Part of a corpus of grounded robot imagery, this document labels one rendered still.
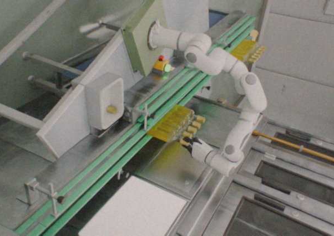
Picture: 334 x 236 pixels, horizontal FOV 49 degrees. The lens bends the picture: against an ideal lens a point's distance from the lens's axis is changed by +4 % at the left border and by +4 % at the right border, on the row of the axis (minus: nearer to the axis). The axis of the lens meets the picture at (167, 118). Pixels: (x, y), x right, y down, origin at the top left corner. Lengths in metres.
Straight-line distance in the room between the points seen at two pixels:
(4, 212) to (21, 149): 0.65
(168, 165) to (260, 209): 0.50
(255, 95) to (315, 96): 6.48
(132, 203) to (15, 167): 0.65
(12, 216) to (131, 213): 0.49
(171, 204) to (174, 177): 0.19
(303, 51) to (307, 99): 1.06
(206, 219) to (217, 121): 0.81
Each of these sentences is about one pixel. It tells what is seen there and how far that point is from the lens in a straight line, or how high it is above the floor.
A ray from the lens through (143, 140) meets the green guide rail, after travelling 1.90.
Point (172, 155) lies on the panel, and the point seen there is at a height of 1.09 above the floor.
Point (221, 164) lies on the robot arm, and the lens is 1.72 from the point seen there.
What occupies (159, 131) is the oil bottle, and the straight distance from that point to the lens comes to 1.87.
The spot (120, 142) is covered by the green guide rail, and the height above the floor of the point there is 0.91.
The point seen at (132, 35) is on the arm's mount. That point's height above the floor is 0.81.
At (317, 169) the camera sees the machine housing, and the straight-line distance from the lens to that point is 2.16.
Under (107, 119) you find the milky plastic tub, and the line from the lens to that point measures 1.78.
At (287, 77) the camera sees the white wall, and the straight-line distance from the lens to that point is 8.10.
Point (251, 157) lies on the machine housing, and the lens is 2.11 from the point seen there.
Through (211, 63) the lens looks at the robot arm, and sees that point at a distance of 1.73.
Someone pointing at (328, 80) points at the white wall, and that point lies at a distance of 7.99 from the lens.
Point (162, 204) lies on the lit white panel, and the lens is 1.71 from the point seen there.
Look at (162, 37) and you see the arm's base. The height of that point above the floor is 0.89.
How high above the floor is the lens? 1.71
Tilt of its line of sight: 22 degrees down
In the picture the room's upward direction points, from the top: 110 degrees clockwise
